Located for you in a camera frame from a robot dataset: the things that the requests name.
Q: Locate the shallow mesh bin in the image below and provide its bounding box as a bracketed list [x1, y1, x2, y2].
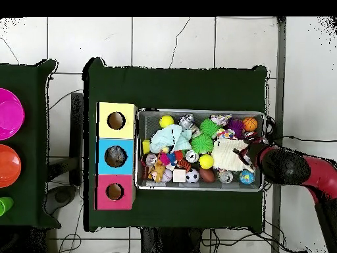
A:
[134, 107, 267, 192]

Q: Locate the wooden box with three holes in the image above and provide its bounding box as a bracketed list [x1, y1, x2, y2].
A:
[94, 101, 138, 211]

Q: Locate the blue globe ball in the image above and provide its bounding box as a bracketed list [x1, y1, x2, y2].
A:
[238, 169, 255, 185]

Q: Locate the purple spiky rubber ball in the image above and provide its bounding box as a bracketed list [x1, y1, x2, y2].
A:
[225, 117, 246, 139]

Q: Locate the small orange basketball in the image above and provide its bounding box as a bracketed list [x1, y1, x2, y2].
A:
[242, 116, 258, 132]

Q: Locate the yellow tennis ball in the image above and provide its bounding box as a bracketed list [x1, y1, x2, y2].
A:
[198, 154, 215, 170]

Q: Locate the colourful patterned cloth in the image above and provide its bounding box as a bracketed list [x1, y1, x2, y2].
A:
[209, 113, 239, 140]

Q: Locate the green spiky rubber ball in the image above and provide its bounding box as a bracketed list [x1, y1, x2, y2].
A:
[190, 133, 215, 154]
[199, 118, 220, 136]

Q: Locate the mint muslin cloth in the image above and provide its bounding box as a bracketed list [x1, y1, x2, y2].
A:
[149, 124, 193, 154]

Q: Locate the smooth yellow ball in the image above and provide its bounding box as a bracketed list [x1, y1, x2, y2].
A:
[159, 115, 175, 129]

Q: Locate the dark green table cloth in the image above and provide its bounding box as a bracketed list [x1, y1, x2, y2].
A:
[0, 59, 61, 229]
[82, 57, 268, 234]

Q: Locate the orange plastic bowl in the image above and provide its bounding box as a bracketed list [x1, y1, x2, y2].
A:
[0, 144, 22, 188]

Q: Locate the magenta plastic bowl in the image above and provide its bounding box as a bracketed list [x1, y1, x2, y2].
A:
[0, 88, 26, 140]

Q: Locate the green plastic cup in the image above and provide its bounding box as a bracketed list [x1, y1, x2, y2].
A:
[0, 196, 14, 217]

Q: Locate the grey metal rail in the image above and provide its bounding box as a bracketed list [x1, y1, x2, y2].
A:
[271, 16, 287, 253]

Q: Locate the black cable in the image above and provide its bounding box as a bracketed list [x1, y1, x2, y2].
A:
[273, 134, 337, 144]

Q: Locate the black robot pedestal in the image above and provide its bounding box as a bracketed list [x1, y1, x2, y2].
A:
[140, 227, 204, 253]

